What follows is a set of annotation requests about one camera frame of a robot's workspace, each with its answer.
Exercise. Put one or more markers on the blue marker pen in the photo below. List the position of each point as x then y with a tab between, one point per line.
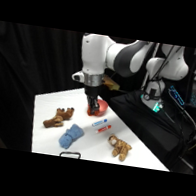
99	122

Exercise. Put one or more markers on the green indicator light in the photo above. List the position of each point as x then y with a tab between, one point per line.
157	107

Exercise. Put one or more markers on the tan teddy bear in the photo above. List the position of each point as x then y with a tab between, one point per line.
121	147

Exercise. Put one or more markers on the black robot stand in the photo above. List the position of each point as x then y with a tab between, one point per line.
142	125

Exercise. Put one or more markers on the black curtain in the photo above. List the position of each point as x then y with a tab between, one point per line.
28	76

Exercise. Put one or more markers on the brown plush moose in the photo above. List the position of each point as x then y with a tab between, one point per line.
59	117

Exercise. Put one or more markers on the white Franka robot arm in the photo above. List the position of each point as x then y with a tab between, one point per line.
99	52

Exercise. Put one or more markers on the tan wrist bracket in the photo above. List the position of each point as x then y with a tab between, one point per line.
110	83

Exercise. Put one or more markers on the red marker pen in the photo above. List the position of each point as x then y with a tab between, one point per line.
103	129

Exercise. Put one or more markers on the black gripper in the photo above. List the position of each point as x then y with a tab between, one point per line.
91	90

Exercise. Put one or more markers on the blue lit device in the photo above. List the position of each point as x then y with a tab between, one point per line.
176	95

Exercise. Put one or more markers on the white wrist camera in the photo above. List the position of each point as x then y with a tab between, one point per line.
78	76

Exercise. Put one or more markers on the pink bowl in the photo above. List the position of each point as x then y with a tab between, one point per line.
103	107

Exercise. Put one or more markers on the blue cloth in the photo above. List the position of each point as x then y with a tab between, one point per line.
71	136

